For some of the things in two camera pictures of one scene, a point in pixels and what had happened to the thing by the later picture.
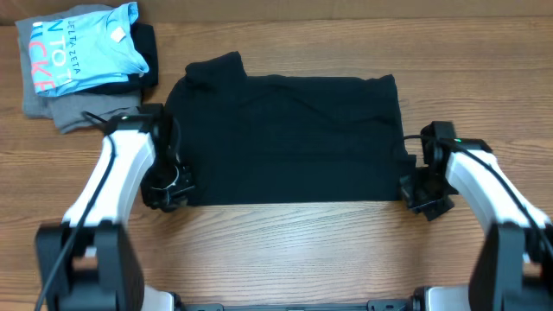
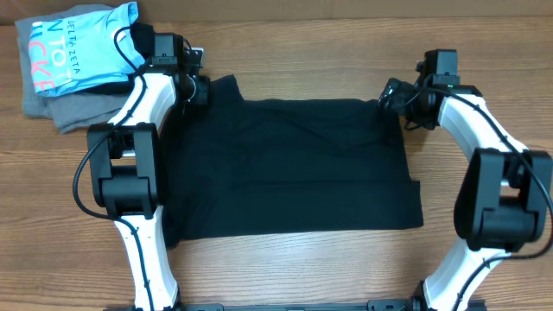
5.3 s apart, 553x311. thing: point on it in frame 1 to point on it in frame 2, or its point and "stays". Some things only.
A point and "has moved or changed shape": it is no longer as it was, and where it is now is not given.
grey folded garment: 66,111 stays
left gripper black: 175,199 to 201,97
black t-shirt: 284,138 has moved or changed shape
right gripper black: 426,195 to 390,97
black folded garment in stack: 143,37 stays
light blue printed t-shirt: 84,50 stays
